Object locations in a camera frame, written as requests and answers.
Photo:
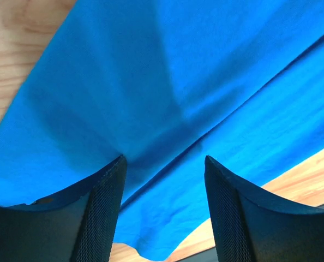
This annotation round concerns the blue t shirt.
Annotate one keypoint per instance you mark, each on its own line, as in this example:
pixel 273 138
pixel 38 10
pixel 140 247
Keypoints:
pixel 166 83

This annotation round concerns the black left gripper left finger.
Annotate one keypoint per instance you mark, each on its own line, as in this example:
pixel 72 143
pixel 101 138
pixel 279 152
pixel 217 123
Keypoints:
pixel 74 224

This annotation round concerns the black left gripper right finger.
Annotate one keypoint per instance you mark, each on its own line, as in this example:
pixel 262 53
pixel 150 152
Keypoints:
pixel 252 224

